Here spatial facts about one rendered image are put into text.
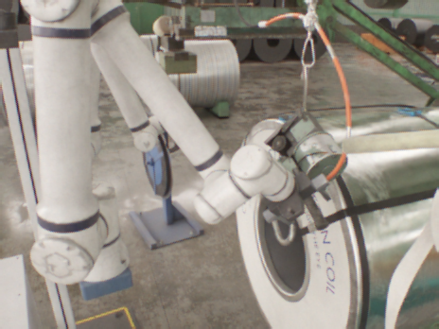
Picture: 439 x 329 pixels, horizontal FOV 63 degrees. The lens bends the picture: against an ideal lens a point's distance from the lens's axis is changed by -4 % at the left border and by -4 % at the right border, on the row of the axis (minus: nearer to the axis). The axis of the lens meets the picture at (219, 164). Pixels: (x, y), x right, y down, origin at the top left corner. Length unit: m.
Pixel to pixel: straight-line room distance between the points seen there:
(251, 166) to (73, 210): 0.42
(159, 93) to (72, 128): 0.23
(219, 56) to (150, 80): 5.66
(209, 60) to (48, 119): 5.71
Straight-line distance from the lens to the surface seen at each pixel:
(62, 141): 0.85
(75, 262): 0.96
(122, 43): 0.92
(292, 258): 2.13
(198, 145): 0.95
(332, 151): 1.17
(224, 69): 6.50
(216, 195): 0.86
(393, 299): 1.01
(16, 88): 1.12
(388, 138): 0.75
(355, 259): 1.35
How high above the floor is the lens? 1.81
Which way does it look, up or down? 23 degrees down
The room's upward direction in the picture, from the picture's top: straight up
